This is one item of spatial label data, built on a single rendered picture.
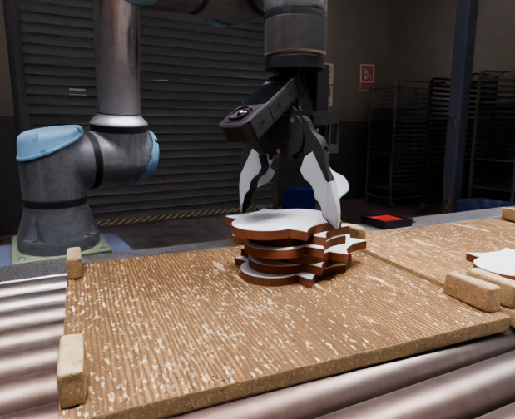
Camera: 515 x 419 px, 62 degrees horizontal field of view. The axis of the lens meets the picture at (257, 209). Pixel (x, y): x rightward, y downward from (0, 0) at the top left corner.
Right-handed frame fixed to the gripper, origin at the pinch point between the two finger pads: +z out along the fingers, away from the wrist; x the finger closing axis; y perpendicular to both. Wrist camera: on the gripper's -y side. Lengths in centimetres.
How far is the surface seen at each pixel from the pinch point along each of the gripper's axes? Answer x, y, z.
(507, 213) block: -15, 55, 5
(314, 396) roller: -16.2, -16.4, 8.7
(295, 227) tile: -4.4, -3.1, -0.6
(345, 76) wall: 308, 545, -89
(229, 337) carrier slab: -7.4, -16.9, 6.6
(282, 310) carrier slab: -7.5, -9.3, 6.6
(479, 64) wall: 136, 593, -96
